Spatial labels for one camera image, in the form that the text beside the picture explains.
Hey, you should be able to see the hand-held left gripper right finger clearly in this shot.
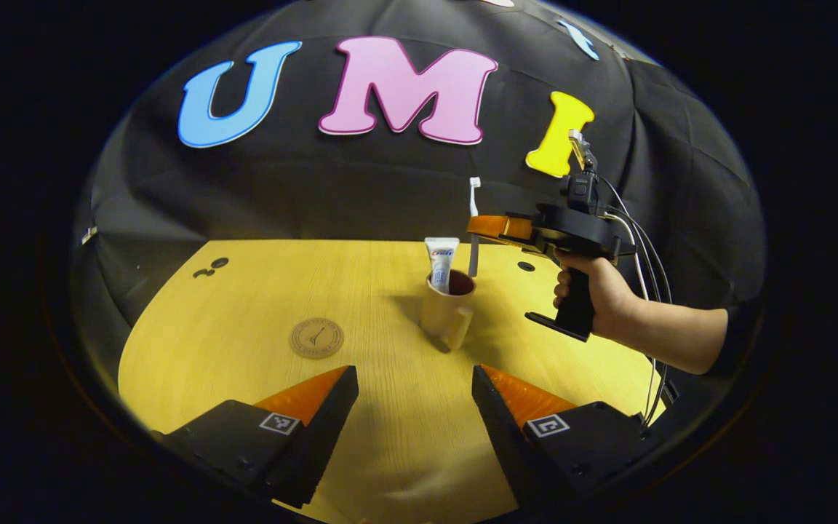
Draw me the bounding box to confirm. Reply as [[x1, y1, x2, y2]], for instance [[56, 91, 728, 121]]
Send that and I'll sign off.
[[471, 364, 649, 514]]

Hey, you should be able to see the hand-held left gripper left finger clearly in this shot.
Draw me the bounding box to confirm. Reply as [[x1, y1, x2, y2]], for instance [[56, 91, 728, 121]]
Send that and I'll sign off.
[[151, 365, 360, 510]]

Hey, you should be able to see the light blue toothbrush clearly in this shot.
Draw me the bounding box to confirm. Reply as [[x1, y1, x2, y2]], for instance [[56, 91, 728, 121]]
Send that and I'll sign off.
[[468, 177, 482, 278]]

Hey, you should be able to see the white toothpaste tube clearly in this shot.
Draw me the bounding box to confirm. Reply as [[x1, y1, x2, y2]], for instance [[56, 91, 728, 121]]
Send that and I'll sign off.
[[424, 237, 460, 295]]

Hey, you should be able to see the round brown coaster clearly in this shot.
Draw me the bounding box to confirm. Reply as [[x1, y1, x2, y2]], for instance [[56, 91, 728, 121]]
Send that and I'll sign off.
[[289, 317, 346, 360]]

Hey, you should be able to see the beige cup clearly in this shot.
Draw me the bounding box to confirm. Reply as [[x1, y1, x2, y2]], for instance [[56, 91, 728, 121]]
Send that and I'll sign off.
[[419, 269, 476, 352]]

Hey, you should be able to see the wooden desktop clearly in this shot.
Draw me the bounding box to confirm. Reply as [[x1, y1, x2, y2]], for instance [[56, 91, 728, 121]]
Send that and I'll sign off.
[[118, 239, 663, 524]]

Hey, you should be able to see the black backdrop cloth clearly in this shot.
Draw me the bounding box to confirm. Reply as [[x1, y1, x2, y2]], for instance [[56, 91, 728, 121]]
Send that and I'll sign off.
[[70, 0, 767, 437]]

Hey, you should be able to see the white cable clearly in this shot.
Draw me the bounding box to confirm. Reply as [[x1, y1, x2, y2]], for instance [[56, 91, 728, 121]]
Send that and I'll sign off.
[[603, 211, 663, 426]]

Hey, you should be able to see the black cable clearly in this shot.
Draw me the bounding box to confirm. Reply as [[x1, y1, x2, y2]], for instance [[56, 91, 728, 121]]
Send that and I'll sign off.
[[597, 175, 676, 430]]

